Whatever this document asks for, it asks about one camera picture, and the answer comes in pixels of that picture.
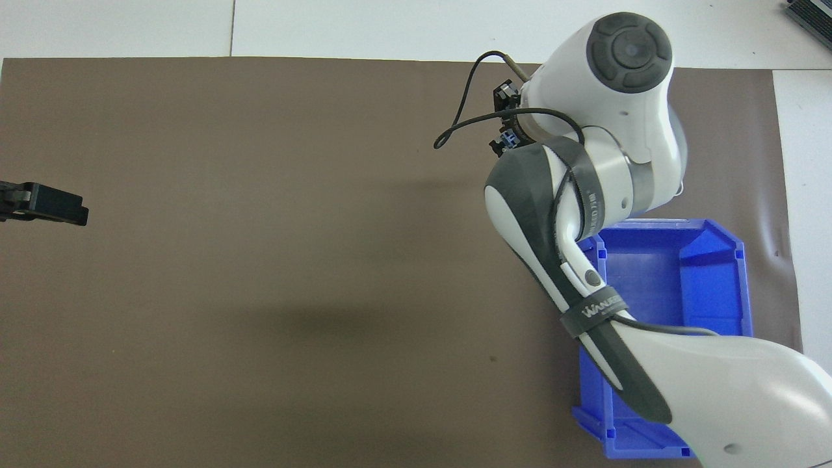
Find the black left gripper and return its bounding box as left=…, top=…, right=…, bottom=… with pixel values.
left=0, top=183, right=89, bottom=226

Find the blue plastic storage bin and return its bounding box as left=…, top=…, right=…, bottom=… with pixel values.
left=571, top=218, right=755, bottom=460

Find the brown table mat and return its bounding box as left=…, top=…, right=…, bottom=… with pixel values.
left=0, top=57, right=803, bottom=468

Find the dark grey device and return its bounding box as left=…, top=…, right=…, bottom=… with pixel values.
left=783, top=0, right=832, bottom=49

